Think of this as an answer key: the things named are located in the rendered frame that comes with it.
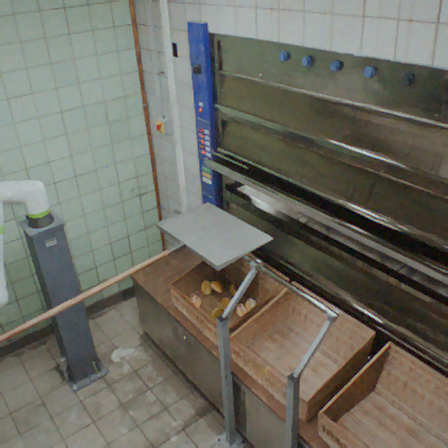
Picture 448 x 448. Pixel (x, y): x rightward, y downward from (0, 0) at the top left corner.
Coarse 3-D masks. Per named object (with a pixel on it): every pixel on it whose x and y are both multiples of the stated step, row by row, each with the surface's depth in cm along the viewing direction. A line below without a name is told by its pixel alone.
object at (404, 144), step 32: (224, 96) 263; (256, 96) 244; (288, 96) 227; (288, 128) 225; (320, 128) 213; (352, 128) 200; (384, 128) 189; (416, 128) 179; (384, 160) 187; (416, 160) 179
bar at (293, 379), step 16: (272, 272) 220; (240, 288) 229; (288, 288) 212; (320, 304) 199; (224, 320) 227; (224, 336) 231; (320, 336) 195; (224, 352) 236; (224, 368) 241; (304, 368) 195; (224, 384) 248; (288, 384) 195; (224, 400) 256; (288, 400) 200; (288, 416) 205; (288, 432) 210
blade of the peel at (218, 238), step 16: (192, 208) 275; (208, 208) 275; (160, 224) 264; (176, 224) 264; (192, 224) 262; (208, 224) 260; (224, 224) 259; (240, 224) 257; (176, 240) 249; (192, 240) 249; (208, 240) 247; (224, 240) 246; (240, 240) 244; (256, 240) 243; (208, 256) 235; (224, 256) 234; (240, 256) 232
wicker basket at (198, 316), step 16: (208, 272) 305; (224, 272) 314; (240, 272) 301; (256, 272) 289; (176, 288) 285; (192, 288) 302; (224, 288) 306; (256, 288) 290; (272, 288) 279; (176, 304) 293; (192, 304) 272; (208, 304) 293; (256, 304) 260; (192, 320) 280; (208, 320) 261; (240, 320) 256; (208, 336) 269
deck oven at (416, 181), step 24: (216, 48) 255; (216, 72) 262; (216, 96) 270; (216, 120) 278; (240, 120) 261; (216, 144) 287; (312, 144) 223; (360, 168) 204; (384, 168) 194; (312, 192) 247; (432, 192) 180; (360, 312) 235; (432, 312) 199; (432, 360) 208
